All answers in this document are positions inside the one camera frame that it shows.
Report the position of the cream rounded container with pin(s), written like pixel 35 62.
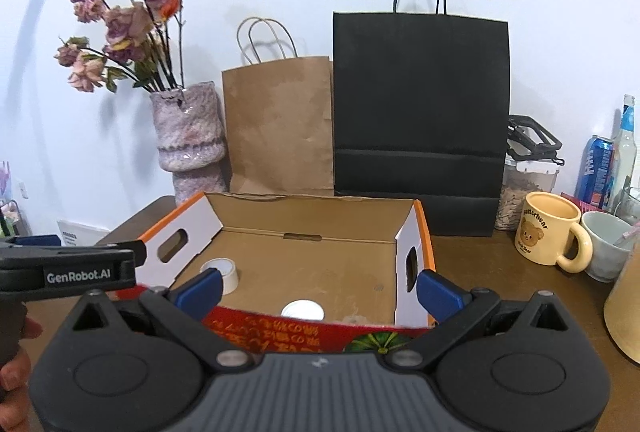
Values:
pixel 627 312

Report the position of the black paper bag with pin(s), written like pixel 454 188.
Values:
pixel 420 112

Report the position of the yellow bear mug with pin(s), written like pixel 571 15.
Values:
pixel 540 232

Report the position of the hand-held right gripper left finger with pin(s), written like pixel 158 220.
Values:
pixel 197 293

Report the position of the clear glass cup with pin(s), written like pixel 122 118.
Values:
pixel 631 202

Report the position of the mottled pink ceramic vase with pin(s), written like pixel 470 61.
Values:
pixel 190 137

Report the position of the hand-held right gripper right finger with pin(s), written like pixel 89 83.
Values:
pixel 440 294

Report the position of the clear glass bottle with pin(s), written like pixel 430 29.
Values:
pixel 624 152

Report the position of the dried pink flowers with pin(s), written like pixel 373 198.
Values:
pixel 125 19

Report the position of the black metal rack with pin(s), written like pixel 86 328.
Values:
pixel 7 212

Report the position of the white round lid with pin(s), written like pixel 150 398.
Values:
pixel 302 310

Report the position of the white printed sign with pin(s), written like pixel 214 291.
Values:
pixel 75 232

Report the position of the clear jar with black lid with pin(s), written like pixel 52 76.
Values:
pixel 525 182

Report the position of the white ceramic cup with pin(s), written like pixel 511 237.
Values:
pixel 605 252

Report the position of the brown paper bag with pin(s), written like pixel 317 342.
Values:
pixel 280 127

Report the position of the blue snack packet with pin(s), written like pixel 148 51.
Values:
pixel 594 172

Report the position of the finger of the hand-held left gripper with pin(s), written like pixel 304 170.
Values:
pixel 39 240
pixel 100 254

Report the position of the person's left hand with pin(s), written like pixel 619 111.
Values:
pixel 15 377

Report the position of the white tape roll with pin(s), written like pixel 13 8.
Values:
pixel 225 272

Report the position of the red cardboard box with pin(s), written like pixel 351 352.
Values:
pixel 310 262

